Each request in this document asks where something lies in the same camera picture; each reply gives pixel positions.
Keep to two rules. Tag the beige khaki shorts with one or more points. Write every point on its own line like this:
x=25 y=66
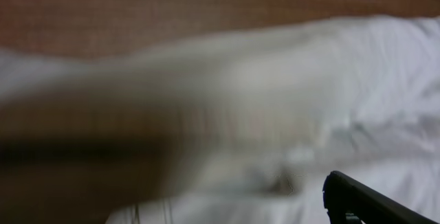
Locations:
x=239 y=127

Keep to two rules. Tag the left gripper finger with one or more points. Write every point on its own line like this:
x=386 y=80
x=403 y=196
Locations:
x=349 y=201

